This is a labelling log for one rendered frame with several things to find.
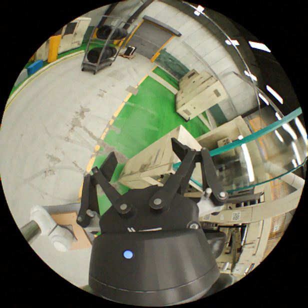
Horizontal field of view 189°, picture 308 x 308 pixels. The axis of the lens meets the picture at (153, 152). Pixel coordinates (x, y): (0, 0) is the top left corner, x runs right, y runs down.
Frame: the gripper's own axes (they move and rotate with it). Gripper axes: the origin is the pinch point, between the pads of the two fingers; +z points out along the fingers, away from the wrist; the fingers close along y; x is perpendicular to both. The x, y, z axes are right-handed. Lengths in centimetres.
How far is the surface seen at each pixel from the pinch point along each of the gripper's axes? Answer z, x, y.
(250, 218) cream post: -19, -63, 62
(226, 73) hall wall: 549, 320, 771
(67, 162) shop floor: 86, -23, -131
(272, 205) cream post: -27, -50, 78
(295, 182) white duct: -43, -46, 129
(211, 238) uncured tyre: -12, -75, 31
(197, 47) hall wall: 537, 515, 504
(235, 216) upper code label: -7, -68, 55
